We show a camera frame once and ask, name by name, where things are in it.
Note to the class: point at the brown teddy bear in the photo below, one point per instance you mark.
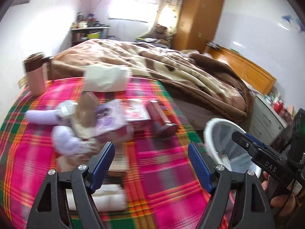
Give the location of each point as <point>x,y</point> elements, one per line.
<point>160,33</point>

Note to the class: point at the red drink can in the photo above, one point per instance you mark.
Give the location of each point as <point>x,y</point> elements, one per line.
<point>163,128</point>

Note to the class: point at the wooden headboard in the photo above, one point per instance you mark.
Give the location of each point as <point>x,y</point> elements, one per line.
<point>253,74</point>

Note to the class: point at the brown beige fleece blanket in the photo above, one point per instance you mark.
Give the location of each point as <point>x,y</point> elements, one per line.
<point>191,76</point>

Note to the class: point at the white foam net sleeve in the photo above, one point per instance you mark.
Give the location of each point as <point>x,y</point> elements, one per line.
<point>63,137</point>

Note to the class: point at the pink brown travel mug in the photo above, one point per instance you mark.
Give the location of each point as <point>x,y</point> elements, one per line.
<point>38,68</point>

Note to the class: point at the floral window curtain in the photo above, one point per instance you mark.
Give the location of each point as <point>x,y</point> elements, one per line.
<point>168,14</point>

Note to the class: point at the purple branch decoration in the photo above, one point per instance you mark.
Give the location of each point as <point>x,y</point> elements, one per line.
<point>88,7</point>

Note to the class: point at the white tissue pack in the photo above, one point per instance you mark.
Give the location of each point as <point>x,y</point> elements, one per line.
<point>106,78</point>

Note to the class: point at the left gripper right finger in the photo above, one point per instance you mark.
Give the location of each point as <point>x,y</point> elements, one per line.
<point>251,206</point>

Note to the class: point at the cluttered side table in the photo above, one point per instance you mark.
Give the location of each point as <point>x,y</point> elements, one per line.
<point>79,35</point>

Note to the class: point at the beige printed paper bag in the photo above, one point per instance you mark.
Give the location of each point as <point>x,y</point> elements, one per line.
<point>84,119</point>

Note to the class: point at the red strawberry milk carton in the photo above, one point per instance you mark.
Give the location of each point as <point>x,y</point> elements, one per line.
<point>136,114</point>

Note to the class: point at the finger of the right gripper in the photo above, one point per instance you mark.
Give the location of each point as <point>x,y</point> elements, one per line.
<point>253,141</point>
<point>247,145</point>

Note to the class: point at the grey drawer nightstand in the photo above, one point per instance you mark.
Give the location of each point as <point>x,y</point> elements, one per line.
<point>263,123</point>

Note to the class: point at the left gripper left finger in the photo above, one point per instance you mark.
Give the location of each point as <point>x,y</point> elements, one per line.
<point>50,208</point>

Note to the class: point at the white round trash bin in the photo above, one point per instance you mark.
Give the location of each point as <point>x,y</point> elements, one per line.
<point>223,150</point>

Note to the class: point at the red jar on nightstand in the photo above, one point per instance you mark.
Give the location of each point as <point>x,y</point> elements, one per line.
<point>278,106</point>

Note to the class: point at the pink plaid bed cloth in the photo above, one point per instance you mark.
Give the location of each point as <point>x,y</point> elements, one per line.
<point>161,185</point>

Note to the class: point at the wooden wardrobe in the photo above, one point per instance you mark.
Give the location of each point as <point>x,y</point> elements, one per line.
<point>197,24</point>

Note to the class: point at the purple small carton box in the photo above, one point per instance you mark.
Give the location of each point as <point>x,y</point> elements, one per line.
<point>112,125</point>

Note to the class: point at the person's right hand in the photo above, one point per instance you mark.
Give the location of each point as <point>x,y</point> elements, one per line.
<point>284,203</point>

